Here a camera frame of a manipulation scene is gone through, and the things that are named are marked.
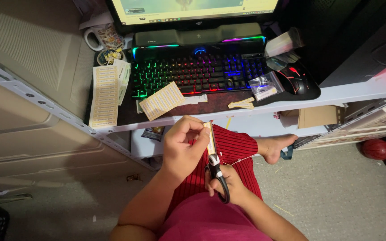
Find dark snack packet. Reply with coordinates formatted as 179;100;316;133
141;126;166;142

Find person's pink shirt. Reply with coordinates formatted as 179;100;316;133
157;192;275;241

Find teal strap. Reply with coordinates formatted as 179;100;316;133
279;145;295;161

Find white paper with green print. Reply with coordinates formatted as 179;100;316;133
113;59;132;106

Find small bowl of yellow scraps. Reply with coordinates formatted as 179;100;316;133
96;48;124;67

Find stack of flat printed boards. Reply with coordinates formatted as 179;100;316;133
295;102;386;150

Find white paper strip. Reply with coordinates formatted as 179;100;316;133
179;94;209;106

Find person's right hand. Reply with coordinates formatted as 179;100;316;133
205;164;248;206

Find white printed mug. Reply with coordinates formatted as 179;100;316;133
84;23;125;52

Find black and white scissors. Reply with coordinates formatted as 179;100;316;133
204;128;231;204

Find black lit speaker bar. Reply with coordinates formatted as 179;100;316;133
133;22;264;48

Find yellow label strip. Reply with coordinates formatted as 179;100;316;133
203;121;216;156

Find person's red ribbed trouser leg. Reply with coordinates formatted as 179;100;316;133
165;124;264;218

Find small clear plastic bag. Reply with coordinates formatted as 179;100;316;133
248;71;285;102

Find brown cardboard box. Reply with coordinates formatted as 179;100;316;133
296;105;346;130

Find cut yellow label strips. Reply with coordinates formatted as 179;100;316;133
227;97;256;110

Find pack of clear plastic bags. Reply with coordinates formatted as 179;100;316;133
265;27;305;58

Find red ball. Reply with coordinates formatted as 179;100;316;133
360;139;386;161

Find dark red desk mat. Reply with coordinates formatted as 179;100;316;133
85;50;257;126

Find person's left hand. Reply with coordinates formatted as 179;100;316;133
162;115;212;181

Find white metal shelf frame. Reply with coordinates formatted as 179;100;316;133
0;50;386;171

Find beige cabinet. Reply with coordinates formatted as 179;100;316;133
0;0;153;196

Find short yellow label sheet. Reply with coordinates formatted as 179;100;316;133
139;81;186;122

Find computer monitor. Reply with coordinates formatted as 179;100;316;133
105;0;281;29

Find person's bare foot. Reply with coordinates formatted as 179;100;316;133
255;133;299;165

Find long yellow label sheet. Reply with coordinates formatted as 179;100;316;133
88;65;120;130

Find black rainbow-lit keyboard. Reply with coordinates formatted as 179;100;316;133
131;35;270;100

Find black red-lit mouse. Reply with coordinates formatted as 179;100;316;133
278;65;311;96

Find white thread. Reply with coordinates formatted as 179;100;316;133
221;154;258;167

